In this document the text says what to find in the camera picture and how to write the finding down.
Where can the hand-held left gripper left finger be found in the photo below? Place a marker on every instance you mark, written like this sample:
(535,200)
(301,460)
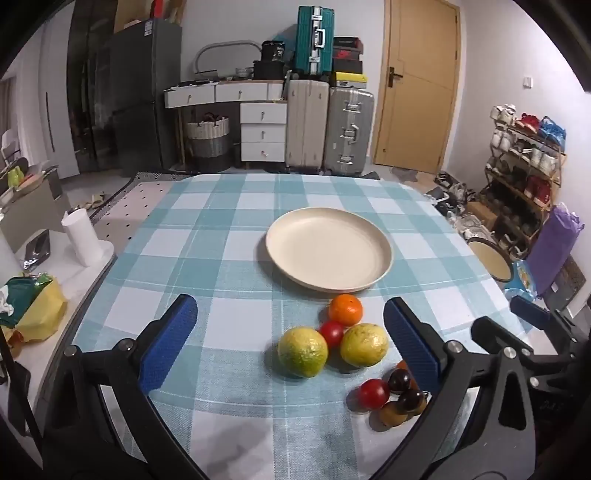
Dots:
(168,341)

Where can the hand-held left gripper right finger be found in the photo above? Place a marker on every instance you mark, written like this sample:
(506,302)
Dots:
(411,341)

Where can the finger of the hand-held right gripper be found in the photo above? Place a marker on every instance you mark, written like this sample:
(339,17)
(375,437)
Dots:
(491,334)
(531,310)

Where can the yellow-green citrus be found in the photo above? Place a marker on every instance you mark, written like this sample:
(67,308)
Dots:
(364,345)

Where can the red tomato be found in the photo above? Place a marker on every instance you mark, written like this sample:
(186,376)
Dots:
(374,393)
(332,333)

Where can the large green-yellow citrus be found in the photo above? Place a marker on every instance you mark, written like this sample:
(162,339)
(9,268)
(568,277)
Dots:
(302,351)

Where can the cream round plate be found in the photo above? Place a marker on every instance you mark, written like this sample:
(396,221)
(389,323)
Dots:
(328,247)

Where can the blue plastic packet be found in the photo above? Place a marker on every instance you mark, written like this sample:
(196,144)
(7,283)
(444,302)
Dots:
(521,279)

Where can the dark purple cherry tomato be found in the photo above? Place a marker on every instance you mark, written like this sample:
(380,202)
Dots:
(399,381)

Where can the dark brown cherry tomato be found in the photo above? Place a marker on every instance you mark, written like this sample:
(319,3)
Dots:
(413,400)

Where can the round dark-rimmed bowl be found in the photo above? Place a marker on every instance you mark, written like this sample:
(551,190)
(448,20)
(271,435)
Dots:
(491,261)

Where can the purple bag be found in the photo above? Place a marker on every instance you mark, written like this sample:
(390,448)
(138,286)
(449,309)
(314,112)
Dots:
(554,249)

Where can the yellow-brown cherry tomato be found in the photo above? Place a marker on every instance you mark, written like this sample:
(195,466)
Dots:
(393,412)

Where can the cardboard box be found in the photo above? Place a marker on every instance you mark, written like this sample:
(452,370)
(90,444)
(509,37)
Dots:
(482,214)

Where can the teal checked tablecloth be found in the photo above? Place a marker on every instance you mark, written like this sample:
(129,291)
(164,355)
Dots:
(207,221)

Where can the yellow plastic bag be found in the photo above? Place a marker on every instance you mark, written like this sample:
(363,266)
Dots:
(41,311)

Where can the white paper towel roll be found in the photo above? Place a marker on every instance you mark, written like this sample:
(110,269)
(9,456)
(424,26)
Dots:
(83,237)

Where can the wooden shoe rack with shoes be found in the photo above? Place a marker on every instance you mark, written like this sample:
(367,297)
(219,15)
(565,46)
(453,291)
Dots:
(521,175)

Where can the pile of shoes on floor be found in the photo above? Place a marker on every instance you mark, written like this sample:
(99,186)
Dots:
(450,194)

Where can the green plastic bag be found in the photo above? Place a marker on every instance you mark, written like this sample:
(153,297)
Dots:
(21,293)

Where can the beige slippers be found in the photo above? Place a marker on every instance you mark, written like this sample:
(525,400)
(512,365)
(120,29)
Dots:
(92,201)

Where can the silver foil pouch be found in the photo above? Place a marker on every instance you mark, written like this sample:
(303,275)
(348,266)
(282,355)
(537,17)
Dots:
(37,249)

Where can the white and grey woven basket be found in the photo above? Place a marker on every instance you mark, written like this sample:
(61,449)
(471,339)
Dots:
(207,138)

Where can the silver suitcase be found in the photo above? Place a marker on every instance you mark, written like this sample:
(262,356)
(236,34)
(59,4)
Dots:
(348,129)

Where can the white desk with drawers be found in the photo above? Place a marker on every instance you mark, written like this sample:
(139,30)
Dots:
(261,124)

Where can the beige suitcase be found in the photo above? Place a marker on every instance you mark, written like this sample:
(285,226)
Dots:
(307,124)

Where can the wooden door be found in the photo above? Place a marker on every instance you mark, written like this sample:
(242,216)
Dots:
(415,92)

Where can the dark grey refrigerator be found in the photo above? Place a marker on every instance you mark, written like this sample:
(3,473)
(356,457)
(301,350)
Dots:
(138,92)

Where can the yellow shoe box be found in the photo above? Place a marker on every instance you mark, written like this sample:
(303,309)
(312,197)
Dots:
(350,80)

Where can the black and red shoe boxes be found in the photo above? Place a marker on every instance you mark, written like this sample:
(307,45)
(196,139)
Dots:
(347,53)

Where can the black bag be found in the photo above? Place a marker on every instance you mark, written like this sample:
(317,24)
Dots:
(274,60)

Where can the teal suitcase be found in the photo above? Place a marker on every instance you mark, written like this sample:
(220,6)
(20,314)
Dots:
(311,41)

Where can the white wall switch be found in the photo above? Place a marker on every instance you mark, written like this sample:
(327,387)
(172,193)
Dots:
(528,81)

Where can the white oval frame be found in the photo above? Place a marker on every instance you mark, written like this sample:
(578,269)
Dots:
(203,50)

